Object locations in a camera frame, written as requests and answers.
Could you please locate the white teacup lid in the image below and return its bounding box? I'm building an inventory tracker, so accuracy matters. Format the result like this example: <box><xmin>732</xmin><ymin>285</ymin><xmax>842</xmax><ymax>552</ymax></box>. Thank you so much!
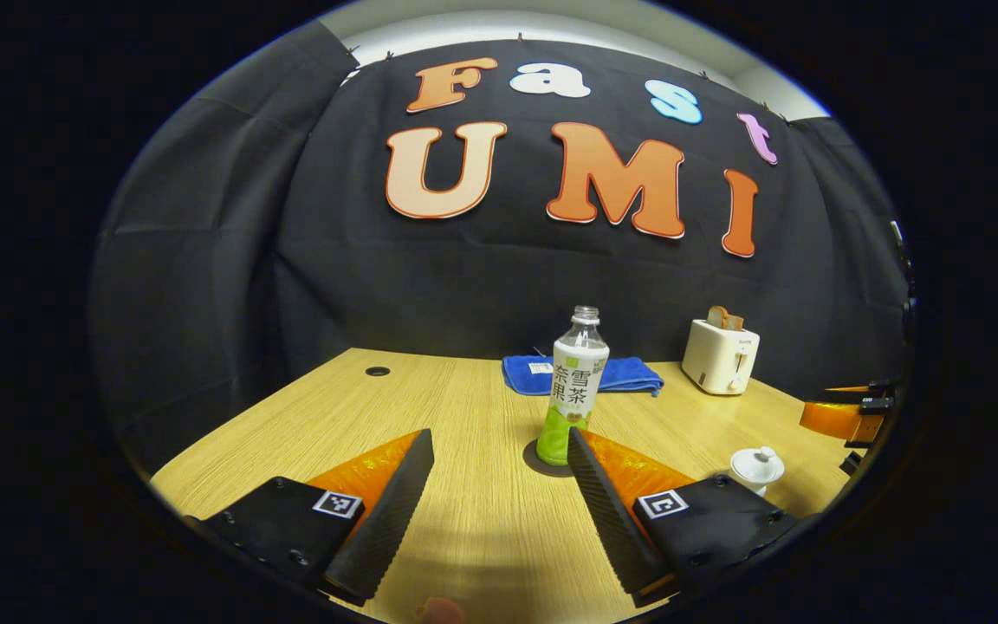
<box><xmin>730</xmin><ymin>446</ymin><xmax>786</xmax><ymax>484</ymax></box>

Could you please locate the dark round coaster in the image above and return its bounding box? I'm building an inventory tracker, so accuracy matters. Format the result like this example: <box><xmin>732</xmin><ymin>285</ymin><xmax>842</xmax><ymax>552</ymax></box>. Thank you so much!
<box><xmin>522</xmin><ymin>439</ymin><xmax>578</xmax><ymax>478</ymax></box>

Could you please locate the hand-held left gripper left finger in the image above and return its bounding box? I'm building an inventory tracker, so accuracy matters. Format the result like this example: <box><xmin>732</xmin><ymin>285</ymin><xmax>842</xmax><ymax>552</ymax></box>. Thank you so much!
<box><xmin>183</xmin><ymin>427</ymin><xmax>435</xmax><ymax>608</ymax></box>

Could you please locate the clear water bottle green drink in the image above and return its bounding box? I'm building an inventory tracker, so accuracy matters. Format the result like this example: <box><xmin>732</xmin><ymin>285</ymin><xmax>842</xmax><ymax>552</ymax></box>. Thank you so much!
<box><xmin>536</xmin><ymin>305</ymin><xmax>611</xmax><ymax>467</ymax></box>

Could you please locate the cream toaster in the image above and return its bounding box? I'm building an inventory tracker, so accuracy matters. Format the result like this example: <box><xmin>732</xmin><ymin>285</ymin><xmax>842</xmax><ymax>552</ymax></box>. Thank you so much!
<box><xmin>682</xmin><ymin>319</ymin><xmax>761</xmax><ymax>396</ymax></box>

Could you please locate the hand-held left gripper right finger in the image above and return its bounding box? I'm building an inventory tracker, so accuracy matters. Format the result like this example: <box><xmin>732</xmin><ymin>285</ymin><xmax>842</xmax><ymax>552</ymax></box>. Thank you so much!
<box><xmin>566</xmin><ymin>426</ymin><xmax>803</xmax><ymax>610</ymax></box>

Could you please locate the blue towel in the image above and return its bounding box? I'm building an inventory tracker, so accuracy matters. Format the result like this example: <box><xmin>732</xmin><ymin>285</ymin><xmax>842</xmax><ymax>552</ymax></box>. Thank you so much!
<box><xmin>502</xmin><ymin>355</ymin><xmax>664</xmax><ymax>398</ymax></box>

